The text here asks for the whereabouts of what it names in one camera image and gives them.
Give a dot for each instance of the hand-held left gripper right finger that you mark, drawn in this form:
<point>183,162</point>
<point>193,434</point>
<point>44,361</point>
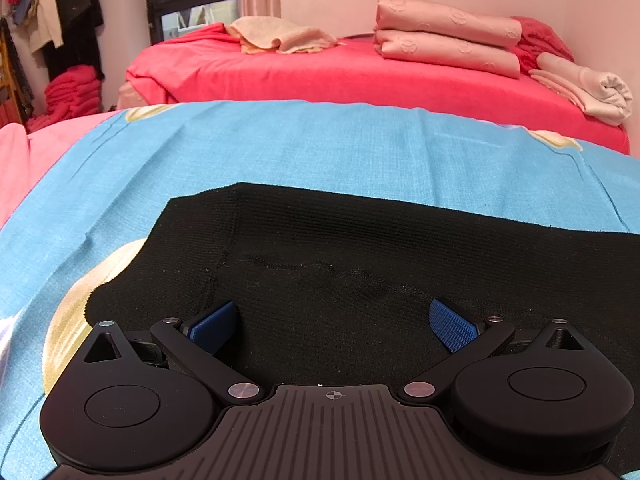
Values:
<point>452,327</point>

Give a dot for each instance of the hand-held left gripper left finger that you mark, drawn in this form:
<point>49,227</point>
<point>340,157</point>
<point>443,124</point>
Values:
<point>215,325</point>

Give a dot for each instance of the black knit pants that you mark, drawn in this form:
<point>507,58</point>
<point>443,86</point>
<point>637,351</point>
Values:
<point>350,260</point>

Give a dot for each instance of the blue floral bedsheet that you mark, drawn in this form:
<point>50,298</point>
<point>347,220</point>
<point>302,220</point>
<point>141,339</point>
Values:
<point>300,145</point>

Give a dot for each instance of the pink bed sheet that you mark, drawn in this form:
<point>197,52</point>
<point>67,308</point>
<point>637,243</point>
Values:
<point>35,160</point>

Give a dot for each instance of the red bed sheet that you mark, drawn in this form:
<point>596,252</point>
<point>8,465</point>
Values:
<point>325,75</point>

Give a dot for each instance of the pile of red folded clothes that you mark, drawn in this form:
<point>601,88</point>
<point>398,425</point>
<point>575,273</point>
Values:
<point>70,92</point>

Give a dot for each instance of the cream folded blanket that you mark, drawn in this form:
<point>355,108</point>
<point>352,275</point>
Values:
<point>585,87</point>

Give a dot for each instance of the beige towel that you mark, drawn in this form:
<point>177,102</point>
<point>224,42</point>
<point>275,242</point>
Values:
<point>280,35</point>

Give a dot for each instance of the red crumpled cloth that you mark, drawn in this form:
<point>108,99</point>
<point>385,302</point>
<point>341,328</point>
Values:
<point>542,40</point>

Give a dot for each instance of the folded pink pillows stack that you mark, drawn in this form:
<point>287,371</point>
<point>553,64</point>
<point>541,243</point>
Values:
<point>445,20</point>

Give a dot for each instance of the hanging clothes on rack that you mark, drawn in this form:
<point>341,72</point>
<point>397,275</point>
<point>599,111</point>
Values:
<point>55,10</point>

